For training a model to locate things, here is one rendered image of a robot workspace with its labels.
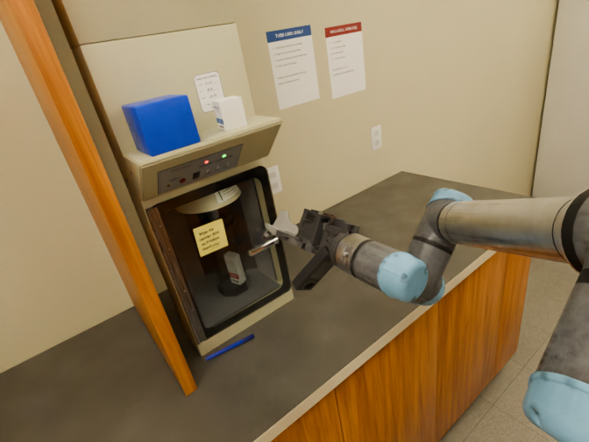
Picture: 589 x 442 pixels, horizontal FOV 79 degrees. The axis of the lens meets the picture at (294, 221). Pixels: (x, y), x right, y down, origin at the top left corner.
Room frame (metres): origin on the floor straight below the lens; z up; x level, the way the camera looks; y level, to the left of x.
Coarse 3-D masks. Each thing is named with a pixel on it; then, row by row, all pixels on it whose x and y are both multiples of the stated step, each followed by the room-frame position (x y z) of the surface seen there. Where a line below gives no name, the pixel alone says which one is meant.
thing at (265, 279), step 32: (192, 192) 0.78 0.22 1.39; (224, 192) 0.82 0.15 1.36; (256, 192) 0.86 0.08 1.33; (192, 224) 0.77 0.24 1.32; (224, 224) 0.81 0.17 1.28; (256, 224) 0.85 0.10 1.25; (192, 256) 0.76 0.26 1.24; (224, 256) 0.80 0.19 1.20; (256, 256) 0.84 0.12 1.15; (192, 288) 0.74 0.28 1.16; (224, 288) 0.78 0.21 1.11; (256, 288) 0.83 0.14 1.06; (288, 288) 0.88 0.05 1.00; (224, 320) 0.77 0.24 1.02
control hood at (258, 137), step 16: (240, 128) 0.77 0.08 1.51; (256, 128) 0.77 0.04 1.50; (272, 128) 0.80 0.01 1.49; (208, 144) 0.71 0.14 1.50; (224, 144) 0.74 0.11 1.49; (240, 144) 0.77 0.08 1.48; (256, 144) 0.81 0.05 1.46; (272, 144) 0.85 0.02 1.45; (128, 160) 0.70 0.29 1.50; (144, 160) 0.65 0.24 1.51; (160, 160) 0.66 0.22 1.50; (176, 160) 0.68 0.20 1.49; (240, 160) 0.82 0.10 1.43; (144, 176) 0.66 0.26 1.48; (208, 176) 0.79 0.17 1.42; (144, 192) 0.69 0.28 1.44
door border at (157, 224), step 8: (152, 216) 0.73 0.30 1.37; (152, 224) 0.72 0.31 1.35; (160, 224) 0.73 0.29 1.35; (160, 232) 0.73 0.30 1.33; (160, 240) 0.73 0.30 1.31; (168, 240) 0.74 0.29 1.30; (160, 248) 0.72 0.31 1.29; (168, 248) 0.73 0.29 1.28; (168, 256) 0.73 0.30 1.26; (168, 264) 0.72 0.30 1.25; (176, 264) 0.73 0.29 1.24; (176, 272) 0.73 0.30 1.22; (176, 280) 0.73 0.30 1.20; (176, 288) 0.72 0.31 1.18; (184, 288) 0.73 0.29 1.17; (184, 296) 0.73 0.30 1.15; (184, 304) 0.72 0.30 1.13; (192, 304) 0.74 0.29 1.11; (192, 312) 0.73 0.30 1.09; (192, 320) 0.73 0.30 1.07; (200, 328) 0.73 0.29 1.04; (200, 336) 0.73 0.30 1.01
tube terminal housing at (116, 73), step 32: (192, 32) 0.85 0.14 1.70; (224, 32) 0.89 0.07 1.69; (96, 64) 0.74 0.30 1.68; (128, 64) 0.77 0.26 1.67; (160, 64) 0.80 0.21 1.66; (192, 64) 0.84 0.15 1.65; (224, 64) 0.88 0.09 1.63; (96, 96) 0.76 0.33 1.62; (128, 96) 0.76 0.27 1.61; (192, 96) 0.83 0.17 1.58; (224, 96) 0.87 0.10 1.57; (128, 128) 0.75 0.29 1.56; (256, 160) 0.89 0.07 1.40; (160, 256) 0.75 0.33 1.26; (256, 320) 0.83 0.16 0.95
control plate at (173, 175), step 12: (204, 156) 0.73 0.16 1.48; (216, 156) 0.75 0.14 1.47; (228, 156) 0.77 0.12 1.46; (168, 168) 0.68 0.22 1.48; (180, 168) 0.70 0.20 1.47; (192, 168) 0.73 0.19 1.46; (204, 168) 0.76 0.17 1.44; (216, 168) 0.78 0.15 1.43; (228, 168) 0.81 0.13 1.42; (168, 180) 0.71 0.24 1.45; (192, 180) 0.76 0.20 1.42
